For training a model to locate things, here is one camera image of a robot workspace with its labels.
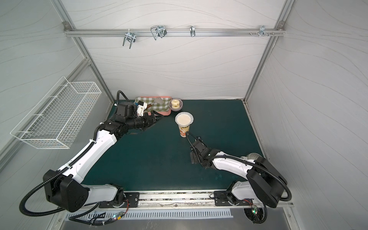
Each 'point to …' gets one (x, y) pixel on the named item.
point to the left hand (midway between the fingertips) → (160, 120)
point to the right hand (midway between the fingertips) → (199, 153)
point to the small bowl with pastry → (175, 104)
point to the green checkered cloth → (156, 107)
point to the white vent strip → (150, 214)
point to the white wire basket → (55, 119)
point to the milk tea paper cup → (183, 129)
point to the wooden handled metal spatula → (157, 100)
